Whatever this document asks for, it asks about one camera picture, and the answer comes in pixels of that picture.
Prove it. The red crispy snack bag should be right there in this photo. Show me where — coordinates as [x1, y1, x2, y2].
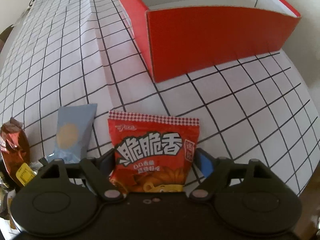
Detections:
[107, 111, 200, 193]

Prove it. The light blue snack packet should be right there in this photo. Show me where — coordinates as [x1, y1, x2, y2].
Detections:
[47, 103, 97, 164]

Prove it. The yellow snack packet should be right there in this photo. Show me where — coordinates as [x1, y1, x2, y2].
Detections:
[16, 163, 36, 186]

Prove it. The brown foil snack bag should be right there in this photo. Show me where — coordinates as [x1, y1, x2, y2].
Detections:
[1, 117, 30, 187]

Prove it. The white black grid tablecloth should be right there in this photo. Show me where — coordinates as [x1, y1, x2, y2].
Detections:
[1, 0, 319, 194]

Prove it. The red cardboard box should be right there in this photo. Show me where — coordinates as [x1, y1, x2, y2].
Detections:
[119, 0, 301, 82]

